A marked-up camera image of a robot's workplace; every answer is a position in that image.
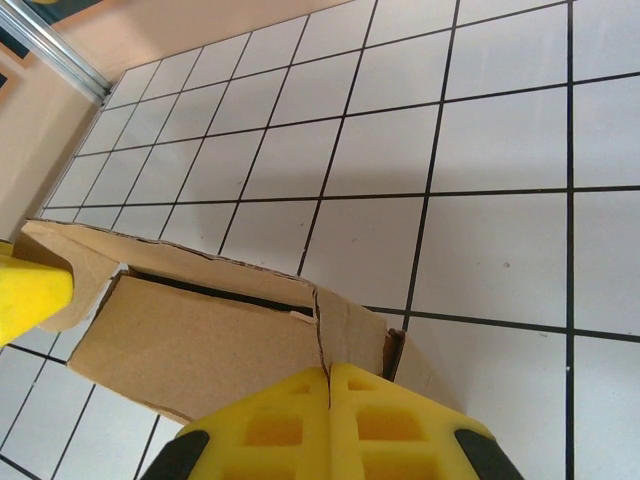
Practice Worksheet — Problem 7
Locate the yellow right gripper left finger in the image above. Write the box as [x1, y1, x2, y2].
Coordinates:
[137, 366, 332, 480]

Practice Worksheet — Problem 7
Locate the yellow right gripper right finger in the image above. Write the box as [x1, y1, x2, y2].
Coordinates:
[327, 362, 526, 480]

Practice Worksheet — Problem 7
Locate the brown cardboard box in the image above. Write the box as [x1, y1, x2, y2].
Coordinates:
[19, 218, 472, 426]

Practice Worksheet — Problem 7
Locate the teal panel feather gold oval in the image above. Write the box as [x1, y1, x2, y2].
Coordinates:
[27, 0, 129, 29]

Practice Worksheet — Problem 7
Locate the aluminium corner post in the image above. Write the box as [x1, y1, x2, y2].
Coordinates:
[0, 0, 114, 107]

